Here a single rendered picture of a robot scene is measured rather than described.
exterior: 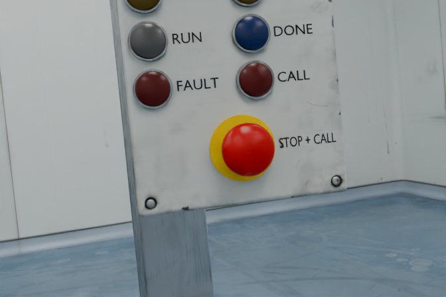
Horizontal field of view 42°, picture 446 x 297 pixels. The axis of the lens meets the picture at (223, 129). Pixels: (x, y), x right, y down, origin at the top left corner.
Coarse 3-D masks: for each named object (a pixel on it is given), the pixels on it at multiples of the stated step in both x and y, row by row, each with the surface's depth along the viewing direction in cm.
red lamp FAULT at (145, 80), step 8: (152, 72) 44; (144, 80) 43; (152, 80) 44; (160, 80) 44; (168, 80) 44; (136, 88) 43; (144, 88) 43; (152, 88) 44; (160, 88) 44; (168, 88) 44; (144, 96) 43; (152, 96) 44; (160, 96) 44; (168, 96) 44; (144, 104) 44; (152, 104) 44; (160, 104) 44
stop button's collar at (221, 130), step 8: (224, 120) 45; (232, 120) 45; (240, 120) 45; (248, 120) 45; (256, 120) 46; (216, 128) 45; (224, 128) 45; (264, 128) 46; (216, 136) 45; (224, 136) 45; (272, 136) 46; (216, 144) 45; (296, 144) 46; (216, 152) 45; (216, 160) 45; (272, 160) 46; (216, 168) 45; (224, 168) 45; (232, 176) 45; (240, 176) 45; (248, 176) 46; (256, 176) 46
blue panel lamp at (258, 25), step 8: (248, 16) 45; (240, 24) 45; (248, 24) 45; (256, 24) 45; (264, 24) 45; (240, 32) 45; (248, 32) 45; (256, 32) 45; (264, 32) 45; (240, 40) 45; (248, 40) 45; (256, 40) 45; (264, 40) 45; (248, 48) 45; (256, 48) 45
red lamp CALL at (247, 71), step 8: (248, 64) 45; (256, 64) 45; (240, 72) 45; (248, 72) 45; (256, 72) 45; (264, 72) 45; (240, 80) 45; (248, 80) 45; (256, 80) 45; (264, 80) 45; (272, 80) 45; (248, 88) 45; (256, 88) 45; (264, 88) 45; (256, 96) 45
